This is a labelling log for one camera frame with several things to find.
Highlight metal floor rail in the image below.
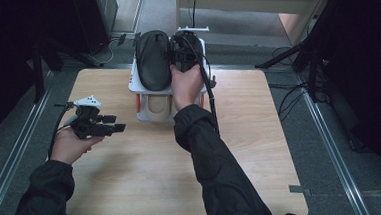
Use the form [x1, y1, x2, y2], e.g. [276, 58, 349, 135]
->
[0, 70, 64, 215]
[294, 66, 371, 215]

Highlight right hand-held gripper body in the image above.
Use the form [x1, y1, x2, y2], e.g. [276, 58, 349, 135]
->
[168, 24, 212, 74]

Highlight black flip-flop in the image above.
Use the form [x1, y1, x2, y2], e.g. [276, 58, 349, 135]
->
[134, 29, 174, 94]
[170, 30, 206, 74]

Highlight white two-tier shoe rack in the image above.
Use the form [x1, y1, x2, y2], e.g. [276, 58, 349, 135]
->
[125, 32, 212, 126]

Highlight dark cabinet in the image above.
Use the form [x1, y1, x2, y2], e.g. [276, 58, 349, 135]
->
[71, 0, 123, 57]

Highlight black metal stand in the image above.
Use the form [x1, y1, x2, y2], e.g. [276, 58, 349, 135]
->
[28, 34, 67, 105]

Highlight black floor cables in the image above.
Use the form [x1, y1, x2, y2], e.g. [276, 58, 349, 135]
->
[266, 44, 317, 124]

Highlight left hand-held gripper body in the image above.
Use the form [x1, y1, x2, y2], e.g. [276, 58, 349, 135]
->
[67, 94, 115, 141]

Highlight cream perforated clog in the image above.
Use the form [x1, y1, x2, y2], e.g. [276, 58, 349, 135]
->
[143, 93, 174, 123]

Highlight grey tape strip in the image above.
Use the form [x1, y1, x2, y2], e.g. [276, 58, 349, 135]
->
[287, 183, 313, 199]

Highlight black hanging cable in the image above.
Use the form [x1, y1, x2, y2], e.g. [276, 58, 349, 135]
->
[186, 0, 202, 28]

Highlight person's left hand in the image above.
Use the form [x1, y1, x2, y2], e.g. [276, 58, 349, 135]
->
[48, 125, 106, 167]

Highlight black curtain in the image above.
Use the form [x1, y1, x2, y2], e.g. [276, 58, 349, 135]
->
[305, 0, 381, 198]
[0, 0, 91, 147]

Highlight person's right hand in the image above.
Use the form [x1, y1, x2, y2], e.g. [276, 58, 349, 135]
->
[169, 63, 208, 113]

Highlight white floor cable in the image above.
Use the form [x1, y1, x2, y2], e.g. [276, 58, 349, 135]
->
[88, 38, 115, 67]

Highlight black tripod stand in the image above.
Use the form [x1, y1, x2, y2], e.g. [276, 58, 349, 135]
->
[253, 28, 329, 107]

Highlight right hand-held gripper cable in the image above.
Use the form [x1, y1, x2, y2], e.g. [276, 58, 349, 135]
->
[180, 32, 222, 139]

